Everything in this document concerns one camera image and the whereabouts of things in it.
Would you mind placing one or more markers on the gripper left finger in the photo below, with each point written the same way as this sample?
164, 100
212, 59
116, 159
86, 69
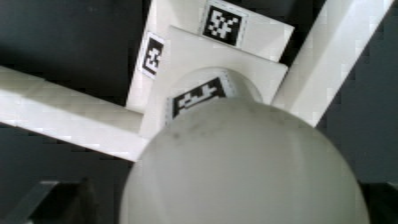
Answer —
59, 203

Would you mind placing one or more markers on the white lamp base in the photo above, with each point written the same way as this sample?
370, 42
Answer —
203, 34

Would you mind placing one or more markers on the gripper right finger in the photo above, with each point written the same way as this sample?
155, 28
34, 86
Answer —
381, 197

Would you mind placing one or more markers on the white lamp bulb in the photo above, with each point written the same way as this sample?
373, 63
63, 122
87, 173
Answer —
240, 167

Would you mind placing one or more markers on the white U-shaped fence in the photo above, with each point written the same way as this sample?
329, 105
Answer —
82, 120

